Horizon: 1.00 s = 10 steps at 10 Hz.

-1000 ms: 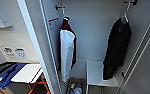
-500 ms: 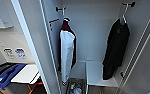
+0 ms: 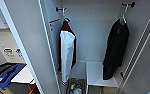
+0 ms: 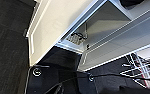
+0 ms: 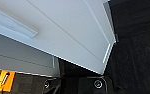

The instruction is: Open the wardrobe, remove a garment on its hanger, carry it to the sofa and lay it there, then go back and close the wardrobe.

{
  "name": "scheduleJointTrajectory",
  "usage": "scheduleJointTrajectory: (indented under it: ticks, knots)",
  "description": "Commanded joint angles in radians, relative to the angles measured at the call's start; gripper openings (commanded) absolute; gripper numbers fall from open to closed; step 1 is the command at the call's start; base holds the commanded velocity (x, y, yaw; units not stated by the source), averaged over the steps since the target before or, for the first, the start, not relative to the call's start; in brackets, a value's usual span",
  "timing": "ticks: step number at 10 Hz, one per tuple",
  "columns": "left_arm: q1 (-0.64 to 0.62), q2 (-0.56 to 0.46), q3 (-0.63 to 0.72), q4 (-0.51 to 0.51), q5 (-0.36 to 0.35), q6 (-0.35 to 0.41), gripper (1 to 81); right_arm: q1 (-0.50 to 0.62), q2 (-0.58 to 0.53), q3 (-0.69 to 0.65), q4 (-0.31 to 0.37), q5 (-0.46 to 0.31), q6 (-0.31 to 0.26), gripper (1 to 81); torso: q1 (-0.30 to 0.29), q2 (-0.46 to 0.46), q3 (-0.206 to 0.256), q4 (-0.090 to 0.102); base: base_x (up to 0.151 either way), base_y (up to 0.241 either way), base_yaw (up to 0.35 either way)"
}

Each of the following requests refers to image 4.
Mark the round silver base bolt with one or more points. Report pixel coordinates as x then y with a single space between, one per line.
91 78
36 71

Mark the white wardrobe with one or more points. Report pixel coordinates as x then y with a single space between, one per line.
124 36

